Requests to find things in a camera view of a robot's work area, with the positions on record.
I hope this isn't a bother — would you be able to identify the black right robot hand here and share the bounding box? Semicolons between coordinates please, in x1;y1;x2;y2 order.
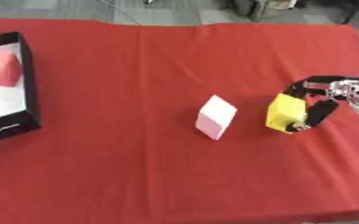
280;74;359;133

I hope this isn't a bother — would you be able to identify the white cube block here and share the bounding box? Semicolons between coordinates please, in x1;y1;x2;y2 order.
194;94;240;141

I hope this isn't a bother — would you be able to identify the dark chair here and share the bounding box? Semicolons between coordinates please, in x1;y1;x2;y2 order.
227;0;312;22

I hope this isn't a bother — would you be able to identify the black box with white inside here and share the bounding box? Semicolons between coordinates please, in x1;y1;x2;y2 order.
0;31;42;144

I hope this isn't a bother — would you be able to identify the red cube block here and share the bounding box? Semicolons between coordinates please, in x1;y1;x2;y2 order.
0;47;24;88

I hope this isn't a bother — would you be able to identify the yellow cube block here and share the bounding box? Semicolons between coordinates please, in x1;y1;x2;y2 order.
264;93;310;135

